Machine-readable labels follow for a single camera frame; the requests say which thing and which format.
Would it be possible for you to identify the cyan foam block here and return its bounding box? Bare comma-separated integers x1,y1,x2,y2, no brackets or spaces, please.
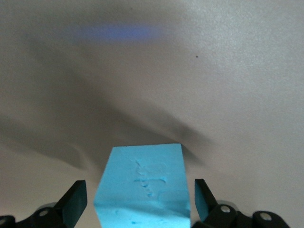
93,143,191,228

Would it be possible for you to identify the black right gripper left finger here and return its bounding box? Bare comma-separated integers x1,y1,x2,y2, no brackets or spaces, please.
0,180,88,228

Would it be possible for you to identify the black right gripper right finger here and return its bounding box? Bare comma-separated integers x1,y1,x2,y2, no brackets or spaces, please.
192,178,293,228

